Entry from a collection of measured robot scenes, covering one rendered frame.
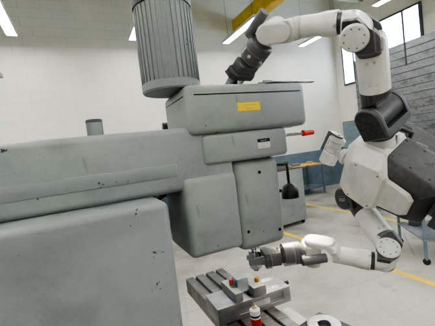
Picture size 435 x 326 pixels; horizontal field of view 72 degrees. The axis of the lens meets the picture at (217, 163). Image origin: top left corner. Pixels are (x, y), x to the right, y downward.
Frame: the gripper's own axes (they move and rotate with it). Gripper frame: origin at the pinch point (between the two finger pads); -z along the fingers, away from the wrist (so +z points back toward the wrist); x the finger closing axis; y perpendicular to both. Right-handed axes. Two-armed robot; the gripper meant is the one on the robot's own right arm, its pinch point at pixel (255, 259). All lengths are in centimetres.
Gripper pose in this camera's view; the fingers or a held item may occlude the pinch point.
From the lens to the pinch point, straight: 124.6
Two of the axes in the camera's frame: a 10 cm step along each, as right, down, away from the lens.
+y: 1.3, 9.9, 0.5
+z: 9.9, -1.3, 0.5
